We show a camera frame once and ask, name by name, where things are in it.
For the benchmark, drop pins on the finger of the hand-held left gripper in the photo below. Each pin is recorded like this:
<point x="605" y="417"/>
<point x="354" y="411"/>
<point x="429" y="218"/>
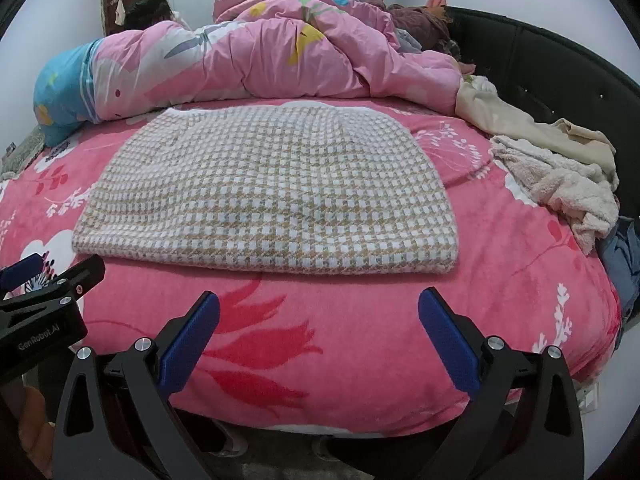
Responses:
<point x="75" y="277"/>
<point x="20" y="270"/>

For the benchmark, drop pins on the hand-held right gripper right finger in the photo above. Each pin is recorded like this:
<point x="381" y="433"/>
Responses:
<point x="447" y="345"/>

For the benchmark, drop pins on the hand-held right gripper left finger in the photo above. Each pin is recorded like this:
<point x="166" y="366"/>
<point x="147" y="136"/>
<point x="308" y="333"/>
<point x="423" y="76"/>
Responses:
<point x="192" y="335"/>

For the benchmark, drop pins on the beige white checked sweater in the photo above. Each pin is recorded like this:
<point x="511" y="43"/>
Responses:
<point x="265" y="195"/>

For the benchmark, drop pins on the person's left hand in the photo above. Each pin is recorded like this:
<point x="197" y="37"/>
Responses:
<point x="35" y="430"/>

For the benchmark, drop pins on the pink floral bed blanket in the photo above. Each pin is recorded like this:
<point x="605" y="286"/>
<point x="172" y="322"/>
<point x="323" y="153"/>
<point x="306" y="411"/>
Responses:
<point x="350" y="340"/>

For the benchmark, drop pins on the blue cloth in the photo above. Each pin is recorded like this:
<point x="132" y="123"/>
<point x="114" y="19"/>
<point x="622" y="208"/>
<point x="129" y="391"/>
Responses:
<point x="625" y="270"/>

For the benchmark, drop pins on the pale fuzzy cloth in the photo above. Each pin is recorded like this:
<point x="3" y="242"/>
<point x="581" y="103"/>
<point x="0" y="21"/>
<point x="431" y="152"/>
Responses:
<point x="565" y="185"/>

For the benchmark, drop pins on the beige garment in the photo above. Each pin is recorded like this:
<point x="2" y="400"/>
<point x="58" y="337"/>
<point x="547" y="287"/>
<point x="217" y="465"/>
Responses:
<point x="500" y="110"/>

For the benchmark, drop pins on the pink printed duvet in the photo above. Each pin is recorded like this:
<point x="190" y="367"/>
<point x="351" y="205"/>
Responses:
<point x="300" y="65"/>

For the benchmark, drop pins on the dark brown cloth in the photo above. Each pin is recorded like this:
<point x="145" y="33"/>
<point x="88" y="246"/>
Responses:
<point x="420" y="22"/>

